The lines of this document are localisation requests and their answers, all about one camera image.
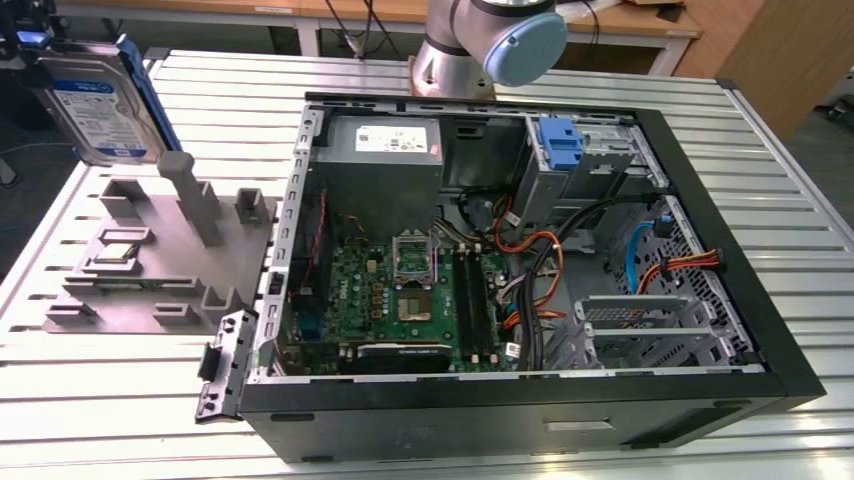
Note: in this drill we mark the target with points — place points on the wooden desk white frame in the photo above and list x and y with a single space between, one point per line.
657 27
200 16

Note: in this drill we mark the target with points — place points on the grey metal disk bay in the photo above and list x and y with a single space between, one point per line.
667 302

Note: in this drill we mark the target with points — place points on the black graphics card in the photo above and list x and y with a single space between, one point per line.
400 356

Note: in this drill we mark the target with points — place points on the grey hinged case bracket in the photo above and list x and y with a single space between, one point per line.
234 350

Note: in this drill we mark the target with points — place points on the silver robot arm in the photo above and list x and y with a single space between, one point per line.
454 30

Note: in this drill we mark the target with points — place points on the green RAM stick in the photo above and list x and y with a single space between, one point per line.
127 285

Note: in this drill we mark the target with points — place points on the wooden cabinet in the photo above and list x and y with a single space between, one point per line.
787 60

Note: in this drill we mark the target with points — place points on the black RAM slot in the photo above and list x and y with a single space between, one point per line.
479 300
470 300
462 300

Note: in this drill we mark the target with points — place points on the metal locking lever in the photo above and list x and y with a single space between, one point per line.
438 265

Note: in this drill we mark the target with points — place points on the green motherboard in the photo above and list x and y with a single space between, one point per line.
360 300

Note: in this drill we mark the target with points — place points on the dark wheeled chair base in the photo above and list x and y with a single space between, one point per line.
842 107

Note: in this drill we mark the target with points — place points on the hard disk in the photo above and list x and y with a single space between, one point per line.
93 110

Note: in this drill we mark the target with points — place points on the black PC case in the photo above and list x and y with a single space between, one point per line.
467 420

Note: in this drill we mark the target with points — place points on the blue drive latch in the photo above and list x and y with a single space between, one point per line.
559 145

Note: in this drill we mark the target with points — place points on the blue expansion slot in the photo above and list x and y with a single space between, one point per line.
310 327

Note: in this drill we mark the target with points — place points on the CPU socket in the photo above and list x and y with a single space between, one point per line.
420 309

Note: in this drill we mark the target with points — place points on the grey parts rack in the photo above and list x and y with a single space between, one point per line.
174 280

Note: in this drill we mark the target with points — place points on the silver CPU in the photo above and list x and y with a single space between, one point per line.
116 252

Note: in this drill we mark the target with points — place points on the grey power supply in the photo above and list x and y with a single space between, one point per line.
380 195

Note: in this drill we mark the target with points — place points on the white label tag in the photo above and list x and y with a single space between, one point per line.
511 350

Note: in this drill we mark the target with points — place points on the grey metal drive cage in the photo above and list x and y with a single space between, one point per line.
543 195

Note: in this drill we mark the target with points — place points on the grey metal leg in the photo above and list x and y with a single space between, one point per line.
7 170

